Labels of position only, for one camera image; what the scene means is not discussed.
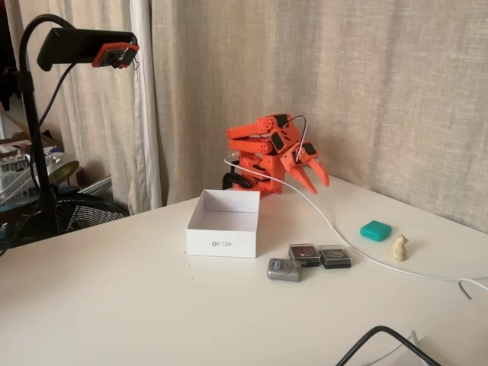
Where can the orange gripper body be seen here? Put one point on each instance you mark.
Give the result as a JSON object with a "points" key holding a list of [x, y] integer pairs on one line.
{"points": [[298, 160]]}

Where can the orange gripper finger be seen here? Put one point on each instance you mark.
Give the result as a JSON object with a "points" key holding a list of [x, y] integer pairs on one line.
{"points": [[305, 182], [320, 172]]}

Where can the green rounded cube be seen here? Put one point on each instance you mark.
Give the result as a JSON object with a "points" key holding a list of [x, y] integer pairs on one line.
{"points": [[375, 230]]}

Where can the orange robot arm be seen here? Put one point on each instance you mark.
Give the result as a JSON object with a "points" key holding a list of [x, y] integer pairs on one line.
{"points": [[248, 133]]}

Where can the white cardboard box bin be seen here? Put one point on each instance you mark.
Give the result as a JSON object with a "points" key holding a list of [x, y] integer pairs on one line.
{"points": [[221, 244]]}

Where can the black case with red coin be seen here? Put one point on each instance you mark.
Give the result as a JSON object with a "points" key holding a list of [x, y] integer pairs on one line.
{"points": [[304, 253]]}

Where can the black case with clear lid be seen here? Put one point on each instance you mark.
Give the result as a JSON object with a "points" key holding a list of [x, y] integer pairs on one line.
{"points": [[335, 256]]}

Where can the beige linen curtain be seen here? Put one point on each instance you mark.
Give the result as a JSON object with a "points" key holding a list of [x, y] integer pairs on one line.
{"points": [[343, 76]]}

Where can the grey metal tin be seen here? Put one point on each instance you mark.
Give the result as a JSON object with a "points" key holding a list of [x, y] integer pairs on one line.
{"points": [[284, 270]]}

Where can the cream animal figurine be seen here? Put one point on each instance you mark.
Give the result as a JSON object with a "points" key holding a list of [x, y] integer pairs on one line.
{"points": [[399, 248]]}

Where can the black floor fan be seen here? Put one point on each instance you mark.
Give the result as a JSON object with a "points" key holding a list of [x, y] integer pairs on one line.
{"points": [[91, 213]]}

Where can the gold lamp shade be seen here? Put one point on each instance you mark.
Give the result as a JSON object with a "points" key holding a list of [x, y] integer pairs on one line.
{"points": [[63, 169]]}

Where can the black gooseneck stand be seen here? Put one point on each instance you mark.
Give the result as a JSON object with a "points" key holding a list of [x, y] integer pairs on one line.
{"points": [[38, 152]]}

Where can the cardboard box with clutter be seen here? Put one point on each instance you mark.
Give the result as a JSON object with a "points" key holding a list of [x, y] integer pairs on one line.
{"points": [[19, 152]]}

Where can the camera on black stand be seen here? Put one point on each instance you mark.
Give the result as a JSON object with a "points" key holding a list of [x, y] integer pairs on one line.
{"points": [[106, 126]]}

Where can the orange camera module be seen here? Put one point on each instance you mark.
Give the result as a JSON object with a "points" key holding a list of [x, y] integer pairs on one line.
{"points": [[114, 55]]}

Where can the black camera holder bar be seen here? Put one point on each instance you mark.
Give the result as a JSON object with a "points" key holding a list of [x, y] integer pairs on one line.
{"points": [[76, 43]]}

